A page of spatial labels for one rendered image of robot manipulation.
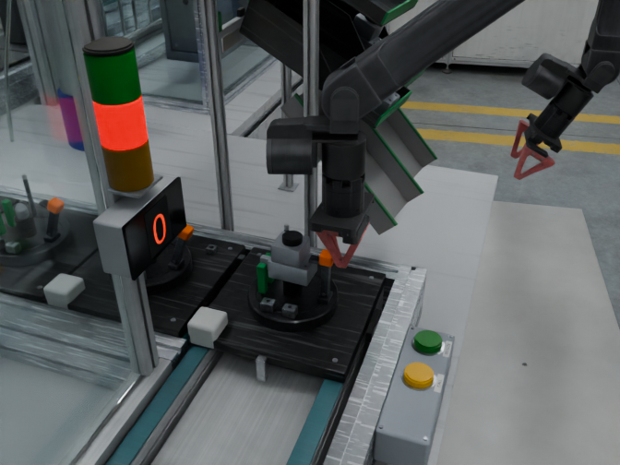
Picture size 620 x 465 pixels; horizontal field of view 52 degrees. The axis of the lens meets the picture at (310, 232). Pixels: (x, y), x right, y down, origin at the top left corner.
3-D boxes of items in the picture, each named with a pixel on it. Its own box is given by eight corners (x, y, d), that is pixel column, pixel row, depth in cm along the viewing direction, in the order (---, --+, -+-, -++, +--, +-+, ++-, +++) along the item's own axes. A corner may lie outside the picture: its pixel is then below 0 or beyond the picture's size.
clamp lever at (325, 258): (333, 291, 97) (336, 250, 92) (328, 299, 95) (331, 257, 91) (311, 285, 98) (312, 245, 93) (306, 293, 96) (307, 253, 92)
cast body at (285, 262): (317, 270, 97) (317, 232, 93) (307, 287, 93) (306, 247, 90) (268, 258, 99) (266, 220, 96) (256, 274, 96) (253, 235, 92)
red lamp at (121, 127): (157, 134, 70) (150, 91, 67) (132, 153, 66) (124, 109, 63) (117, 128, 71) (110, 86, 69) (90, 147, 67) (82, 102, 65)
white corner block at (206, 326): (230, 331, 96) (228, 311, 94) (216, 351, 93) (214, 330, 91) (202, 325, 98) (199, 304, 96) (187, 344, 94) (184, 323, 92)
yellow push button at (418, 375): (435, 375, 89) (436, 364, 87) (429, 396, 85) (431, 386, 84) (406, 368, 90) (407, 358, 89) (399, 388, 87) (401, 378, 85)
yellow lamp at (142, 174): (162, 174, 73) (157, 135, 70) (138, 195, 69) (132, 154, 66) (125, 168, 74) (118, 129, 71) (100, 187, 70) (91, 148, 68)
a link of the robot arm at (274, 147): (360, 89, 74) (358, 76, 82) (261, 88, 75) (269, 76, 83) (357, 185, 79) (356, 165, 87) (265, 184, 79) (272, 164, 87)
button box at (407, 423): (450, 363, 98) (455, 333, 94) (424, 475, 81) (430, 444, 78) (405, 352, 100) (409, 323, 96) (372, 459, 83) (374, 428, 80)
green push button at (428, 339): (443, 342, 94) (445, 332, 93) (438, 361, 91) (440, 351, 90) (416, 336, 95) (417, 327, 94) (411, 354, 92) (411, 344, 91)
